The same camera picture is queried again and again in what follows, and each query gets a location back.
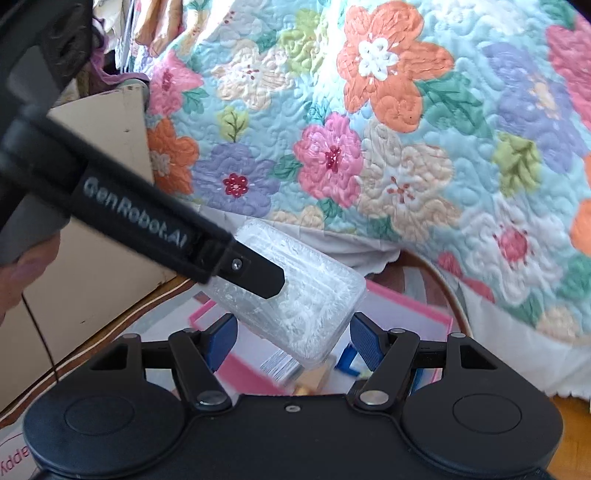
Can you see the white bed sheet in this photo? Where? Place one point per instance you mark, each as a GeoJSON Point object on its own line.
{"type": "Point", "coordinates": [508, 332]}

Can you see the person's left hand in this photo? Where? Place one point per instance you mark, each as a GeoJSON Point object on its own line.
{"type": "Point", "coordinates": [23, 277]}

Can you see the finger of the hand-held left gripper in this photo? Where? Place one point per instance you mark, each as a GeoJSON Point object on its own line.
{"type": "Point", "coordinates": [258, 274]}

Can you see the white lid red lettering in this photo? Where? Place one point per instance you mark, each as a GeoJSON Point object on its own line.
{"type": "Point", "coordinates": [18, 454]}

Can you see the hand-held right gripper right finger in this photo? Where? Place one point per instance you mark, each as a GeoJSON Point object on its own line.
{"type": "Point", "coordinates": [367, 339]}

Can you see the clear floss pick box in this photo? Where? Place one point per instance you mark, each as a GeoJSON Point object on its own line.
{"type": "Point", "coordinates": [314, 295]}

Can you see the pile of cloth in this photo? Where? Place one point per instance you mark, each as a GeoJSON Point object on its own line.
{"type": "Point", "coordinates": [120, 37]}

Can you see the white soap packet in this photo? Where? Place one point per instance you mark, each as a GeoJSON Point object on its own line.
{"type": "Point", "coordinates": [279, 367]}

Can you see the foundation bottle gold cap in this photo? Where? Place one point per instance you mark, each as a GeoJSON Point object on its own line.
{"type": "Point", "coordinates": [307, 383]}

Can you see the pink cardboard box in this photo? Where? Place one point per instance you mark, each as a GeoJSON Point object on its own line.
{"type": "Point", "coordinates": [406, 304]}

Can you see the floral quilt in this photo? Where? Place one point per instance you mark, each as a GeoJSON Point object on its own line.
{"type": "Point", "coordinates": [415, 138]}

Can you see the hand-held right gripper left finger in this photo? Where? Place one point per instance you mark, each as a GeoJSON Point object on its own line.
{"type": "Point", "coordinates": [221, 339]}

